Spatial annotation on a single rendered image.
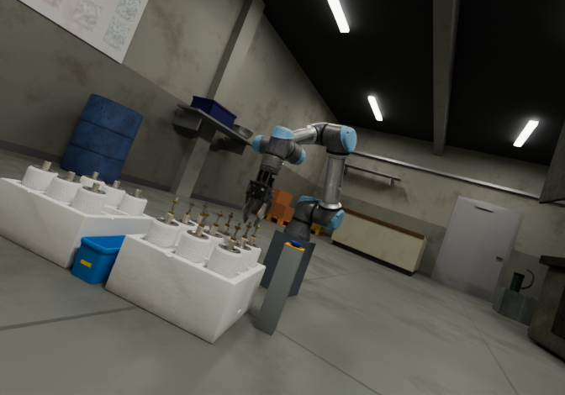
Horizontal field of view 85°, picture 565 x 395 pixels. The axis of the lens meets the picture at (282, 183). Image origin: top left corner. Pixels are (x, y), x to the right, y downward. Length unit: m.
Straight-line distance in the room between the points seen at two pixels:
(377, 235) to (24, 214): 5.88
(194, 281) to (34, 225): 0.61
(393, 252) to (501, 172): 3.79
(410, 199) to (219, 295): 8.09
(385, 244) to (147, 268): 5.73
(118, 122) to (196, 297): 2.72
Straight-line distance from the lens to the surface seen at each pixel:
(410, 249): 6.44
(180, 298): 1.02
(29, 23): 3.85
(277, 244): 1.66
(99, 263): 1.15
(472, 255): 8.67
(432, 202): 8.80
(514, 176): 9.10
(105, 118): 3.51
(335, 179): 1.53
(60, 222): 1.26
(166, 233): 1.07
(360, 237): 6.57
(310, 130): 1.48
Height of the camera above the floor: 0.45
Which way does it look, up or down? 3 degrees up
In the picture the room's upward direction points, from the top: 21 degrees clockwise
